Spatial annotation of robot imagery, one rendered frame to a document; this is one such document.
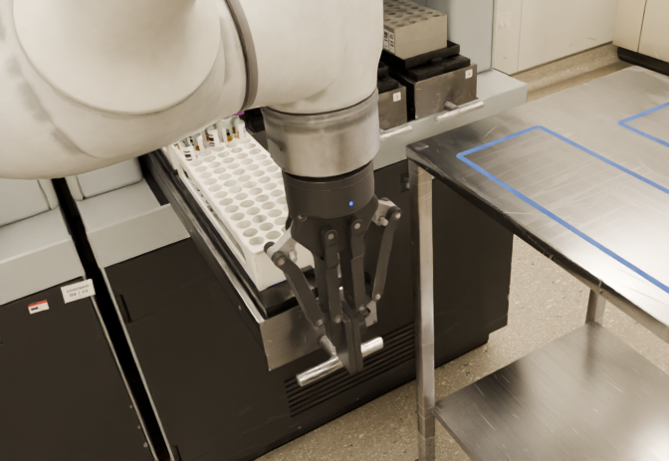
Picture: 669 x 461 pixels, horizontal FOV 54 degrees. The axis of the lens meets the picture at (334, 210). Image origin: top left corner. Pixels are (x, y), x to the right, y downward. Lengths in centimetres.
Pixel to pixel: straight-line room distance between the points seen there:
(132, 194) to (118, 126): 73
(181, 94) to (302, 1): 11
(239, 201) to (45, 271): 39
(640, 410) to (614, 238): 61
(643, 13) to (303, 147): 290
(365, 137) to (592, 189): 41
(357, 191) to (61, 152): 23
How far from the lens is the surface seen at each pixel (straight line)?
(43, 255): 104
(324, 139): 47
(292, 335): 70
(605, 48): 342
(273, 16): 41
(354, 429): 159
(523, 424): 126
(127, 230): 104
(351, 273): 59
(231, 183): 80
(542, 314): 187
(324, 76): 44
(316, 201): 51
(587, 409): 130
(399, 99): 114
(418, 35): 122
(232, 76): 40
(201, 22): 36
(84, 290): 108
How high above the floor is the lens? 126
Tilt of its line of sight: 33 degrees down
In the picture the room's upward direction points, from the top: 6 degrees counter-clockwise
